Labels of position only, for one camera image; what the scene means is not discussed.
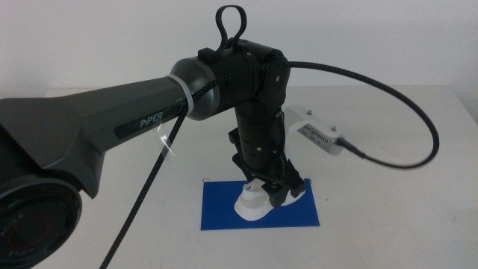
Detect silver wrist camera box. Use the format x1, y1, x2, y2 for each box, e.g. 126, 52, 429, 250
297, 120, 345, 156

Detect white zip tie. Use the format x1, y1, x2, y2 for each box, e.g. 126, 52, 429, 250
155, 73, 196, 161

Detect thin black cable loop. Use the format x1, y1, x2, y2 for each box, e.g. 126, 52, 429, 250
214, 4, 249, 53

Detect black braided cable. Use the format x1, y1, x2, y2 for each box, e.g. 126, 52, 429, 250
98, 61, 441, 269

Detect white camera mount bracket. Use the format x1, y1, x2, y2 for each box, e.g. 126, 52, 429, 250
282, 105, 339, 160

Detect blue rectangular mat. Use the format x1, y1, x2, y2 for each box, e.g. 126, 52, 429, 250
200, 178, 321, 231

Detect white sandal black red straps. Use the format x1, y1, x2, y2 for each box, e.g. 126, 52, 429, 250
234, 178, 307, 222

